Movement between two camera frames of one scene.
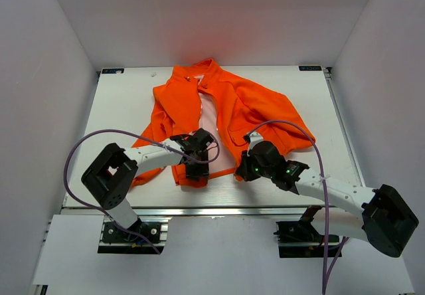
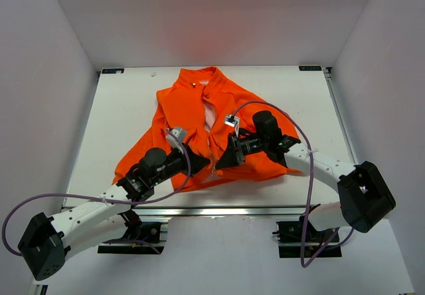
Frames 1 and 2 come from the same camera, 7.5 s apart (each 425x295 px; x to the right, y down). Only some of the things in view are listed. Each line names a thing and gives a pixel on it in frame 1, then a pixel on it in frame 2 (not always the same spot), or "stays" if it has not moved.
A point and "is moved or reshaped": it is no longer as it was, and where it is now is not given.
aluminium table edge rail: [196, 212] stays
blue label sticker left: [112, 70] stays
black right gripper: [244, 169] -> [234, 153]
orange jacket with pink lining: [198, 96] is moved or reshaped
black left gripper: [200, 171] -> [197, 162]
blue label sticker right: [310, 68] stays
